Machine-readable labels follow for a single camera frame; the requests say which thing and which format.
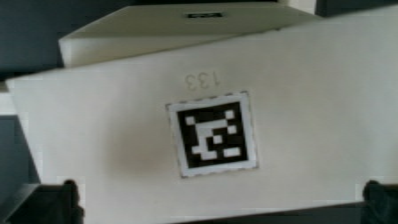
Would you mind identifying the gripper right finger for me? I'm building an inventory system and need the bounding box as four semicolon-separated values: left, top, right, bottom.
360;180;398;219

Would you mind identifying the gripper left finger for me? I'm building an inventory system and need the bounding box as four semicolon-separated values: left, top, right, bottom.
0;180;84;224

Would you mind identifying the white cabinet top block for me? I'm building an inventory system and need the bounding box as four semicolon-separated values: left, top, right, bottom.
6;5;398;224

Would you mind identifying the white cabinet body box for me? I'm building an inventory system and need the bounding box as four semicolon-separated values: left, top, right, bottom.
58;2;319;67

